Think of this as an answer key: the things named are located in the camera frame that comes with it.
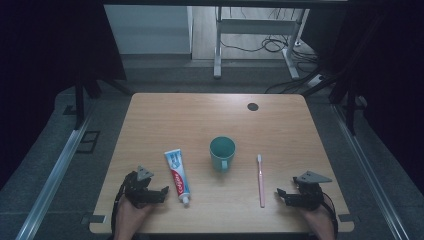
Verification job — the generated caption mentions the pink toothbrush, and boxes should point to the pink toothbrush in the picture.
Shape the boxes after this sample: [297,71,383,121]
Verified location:
[256,153,266,209]

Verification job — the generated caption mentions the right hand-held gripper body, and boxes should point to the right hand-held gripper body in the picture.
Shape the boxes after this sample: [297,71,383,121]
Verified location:
[286,170,334,212]

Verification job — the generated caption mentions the white desk frame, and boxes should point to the white desk frame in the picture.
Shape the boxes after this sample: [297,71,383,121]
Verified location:
[213,6,311,80]

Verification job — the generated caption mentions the teal cup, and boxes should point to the teal cup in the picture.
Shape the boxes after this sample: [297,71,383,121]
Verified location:
[209,135,237,174]

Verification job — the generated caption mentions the person's left hand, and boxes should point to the person's left hand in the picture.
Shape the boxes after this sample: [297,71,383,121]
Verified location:
[115,195,156,232]

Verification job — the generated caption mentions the white panel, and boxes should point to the white panel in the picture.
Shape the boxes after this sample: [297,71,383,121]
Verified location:
[103,4,194,55]

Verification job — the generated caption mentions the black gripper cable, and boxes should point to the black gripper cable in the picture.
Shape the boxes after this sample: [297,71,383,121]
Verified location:
[110,173,132,235]
[320,192,340,238]

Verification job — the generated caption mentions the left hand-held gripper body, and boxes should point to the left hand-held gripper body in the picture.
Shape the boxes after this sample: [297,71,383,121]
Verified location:
[123,165,167,210]

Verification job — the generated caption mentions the black curtain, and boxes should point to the black curtain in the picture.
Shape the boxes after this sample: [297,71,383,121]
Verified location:
[0,0,128,191]
[301,0,424,196]

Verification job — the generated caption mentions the person's right hand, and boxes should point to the person's right hand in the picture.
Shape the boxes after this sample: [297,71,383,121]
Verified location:
[297,202,335,232]

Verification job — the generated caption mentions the black floor cables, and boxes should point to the black floor cables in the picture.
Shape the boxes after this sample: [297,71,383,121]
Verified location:
[220,34,322,65]

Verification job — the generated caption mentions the grey table bracket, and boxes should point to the grey table bracket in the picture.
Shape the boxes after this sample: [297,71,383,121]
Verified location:
[80,213,107,225]
[337,213,356,224]

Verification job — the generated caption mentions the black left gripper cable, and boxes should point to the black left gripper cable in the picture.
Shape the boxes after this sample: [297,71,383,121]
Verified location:
[110,173,132,235]

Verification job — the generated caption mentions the white power strip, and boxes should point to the white power strip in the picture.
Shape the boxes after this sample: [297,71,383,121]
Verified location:
[306,73,326,88]

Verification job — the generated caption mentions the metal floor rail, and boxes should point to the metal floor rail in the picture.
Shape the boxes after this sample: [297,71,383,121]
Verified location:
[14,109,98,240]
[331,103,402,240]

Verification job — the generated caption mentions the black stand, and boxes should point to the black stand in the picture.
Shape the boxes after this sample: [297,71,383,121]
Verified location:
[73,75,134,131]
[301,75,368,136]

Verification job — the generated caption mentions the white red blue toothpaste tube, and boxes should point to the white red blue toothpaste tube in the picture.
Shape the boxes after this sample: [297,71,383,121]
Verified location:
[163,148,192,206]

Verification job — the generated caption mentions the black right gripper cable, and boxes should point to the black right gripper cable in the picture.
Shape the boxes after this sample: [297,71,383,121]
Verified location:
[320,192,340,238]

